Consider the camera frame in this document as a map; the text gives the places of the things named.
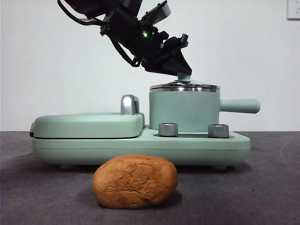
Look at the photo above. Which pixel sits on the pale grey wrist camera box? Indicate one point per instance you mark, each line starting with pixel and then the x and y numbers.
pixel 157 11

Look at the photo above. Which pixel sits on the mint green breakfast maker base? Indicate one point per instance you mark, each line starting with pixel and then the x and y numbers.
pixel 211 150

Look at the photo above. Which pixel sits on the glass lid with green knob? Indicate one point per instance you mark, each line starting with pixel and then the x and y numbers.
pixel 184 77

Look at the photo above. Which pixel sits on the brown potato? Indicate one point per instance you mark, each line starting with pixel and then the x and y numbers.
pixel 133 182

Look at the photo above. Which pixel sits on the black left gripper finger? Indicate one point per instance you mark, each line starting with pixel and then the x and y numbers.
pixel 185 66
pixel 170 68

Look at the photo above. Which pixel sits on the white wall power outlet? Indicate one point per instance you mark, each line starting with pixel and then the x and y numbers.
pixel 294 9

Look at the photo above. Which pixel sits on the mint green griddle cover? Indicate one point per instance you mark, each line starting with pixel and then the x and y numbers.
pixel 86 126

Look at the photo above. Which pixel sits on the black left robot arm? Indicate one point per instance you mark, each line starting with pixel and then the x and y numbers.
pixel 126 25

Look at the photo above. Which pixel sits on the silver control knob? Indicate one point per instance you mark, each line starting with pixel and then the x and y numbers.
pixel 218 130
pixel 167 129

